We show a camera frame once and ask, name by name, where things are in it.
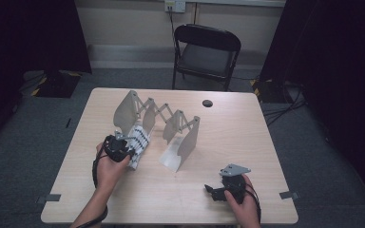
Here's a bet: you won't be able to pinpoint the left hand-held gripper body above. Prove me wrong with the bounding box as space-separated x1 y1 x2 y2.
103 130 137 163

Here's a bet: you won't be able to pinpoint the white expandable metal file rack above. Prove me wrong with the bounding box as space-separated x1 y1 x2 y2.
112 89 202 174

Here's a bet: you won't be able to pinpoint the white wall socket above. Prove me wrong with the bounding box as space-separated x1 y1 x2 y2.
164 0 186 13

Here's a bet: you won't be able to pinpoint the black stand base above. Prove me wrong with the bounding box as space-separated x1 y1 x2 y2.
31 69 83 99
250 78 294 104

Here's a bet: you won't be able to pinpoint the black wall socket cable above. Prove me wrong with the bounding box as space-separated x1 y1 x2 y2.
168 5 178 48

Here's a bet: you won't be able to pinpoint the left hand-held gripper black cable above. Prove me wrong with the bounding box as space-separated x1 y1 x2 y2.
75 143 108 228

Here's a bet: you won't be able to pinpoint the black curtain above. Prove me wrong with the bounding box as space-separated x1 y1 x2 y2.
259 0 365 210
0 0 92 150

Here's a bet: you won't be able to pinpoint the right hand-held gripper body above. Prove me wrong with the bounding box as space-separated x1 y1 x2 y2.
219 162 252 204

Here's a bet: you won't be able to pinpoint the black floor cables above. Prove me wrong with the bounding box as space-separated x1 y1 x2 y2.
260 80 307 127

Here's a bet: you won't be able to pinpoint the black folding chair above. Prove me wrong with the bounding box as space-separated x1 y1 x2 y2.
171 24 242 92

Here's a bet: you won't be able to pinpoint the right hand-held gripper black cable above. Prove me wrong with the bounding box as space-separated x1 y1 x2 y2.
245 183 262 222

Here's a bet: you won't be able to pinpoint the grey tape strip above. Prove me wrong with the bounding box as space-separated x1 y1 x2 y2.
279 191 300 200
36 193 62 204

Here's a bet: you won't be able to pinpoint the person's right hand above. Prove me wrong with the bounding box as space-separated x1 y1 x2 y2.
223 174 261 222

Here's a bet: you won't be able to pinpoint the person's left hand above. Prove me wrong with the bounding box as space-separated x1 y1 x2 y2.
94 142 131 191

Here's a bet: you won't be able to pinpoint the hand-held gripper black cable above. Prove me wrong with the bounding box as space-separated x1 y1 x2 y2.
245 183 262 222
75 143 108 228

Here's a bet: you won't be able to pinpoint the white black patterned cloth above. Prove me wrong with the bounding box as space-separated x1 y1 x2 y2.
125 124 151 170

